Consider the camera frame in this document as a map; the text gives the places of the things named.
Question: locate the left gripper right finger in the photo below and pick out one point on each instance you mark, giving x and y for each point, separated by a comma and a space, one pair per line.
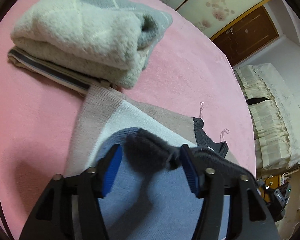
192, 170

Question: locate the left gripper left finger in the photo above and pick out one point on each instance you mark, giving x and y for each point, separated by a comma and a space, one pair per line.
109, 167

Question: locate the striped knit children's sweater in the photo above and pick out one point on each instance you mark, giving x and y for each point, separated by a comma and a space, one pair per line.
150, 198

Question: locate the yellow wooden drawer cabinet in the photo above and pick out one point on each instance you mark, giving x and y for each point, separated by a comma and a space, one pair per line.
273, 182

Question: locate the cream lace covered furniture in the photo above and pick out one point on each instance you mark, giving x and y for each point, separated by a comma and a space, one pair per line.
276, 118

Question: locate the striped folded garment at bottom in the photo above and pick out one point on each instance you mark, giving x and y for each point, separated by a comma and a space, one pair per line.
74, 80

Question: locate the pink bed blanket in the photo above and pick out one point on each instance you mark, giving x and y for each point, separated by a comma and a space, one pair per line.
186, 74

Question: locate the grey white fleece folded garment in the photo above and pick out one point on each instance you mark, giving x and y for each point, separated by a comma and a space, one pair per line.
107, 39

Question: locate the dark brown wooden door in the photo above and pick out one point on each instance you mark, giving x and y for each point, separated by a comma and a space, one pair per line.
247, 36

